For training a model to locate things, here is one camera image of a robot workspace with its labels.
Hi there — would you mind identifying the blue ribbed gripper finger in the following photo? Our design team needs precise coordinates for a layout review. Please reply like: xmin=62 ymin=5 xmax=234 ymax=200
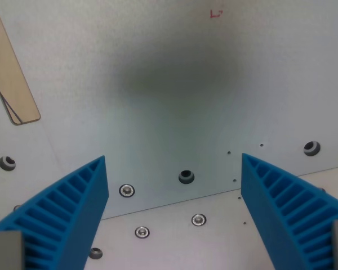
xmin=241 ymin=153 xmax=338 ymax=270
xmin=0 ymin=155 xmax=110 ymax=270

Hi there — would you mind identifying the silver hex socket screw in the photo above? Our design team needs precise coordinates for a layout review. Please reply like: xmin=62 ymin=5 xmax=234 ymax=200
xmin=134 ymin=225 xmax=151 ymax=240
xmin=119 ymin=183 xmax=136 ymax=199
xmin=191 ymin=213 xmax=207 ymax=227

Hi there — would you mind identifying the light wooden board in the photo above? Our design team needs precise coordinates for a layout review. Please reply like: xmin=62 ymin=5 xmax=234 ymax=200
xmin=0 ymin=0 xmax=41 ymax=126

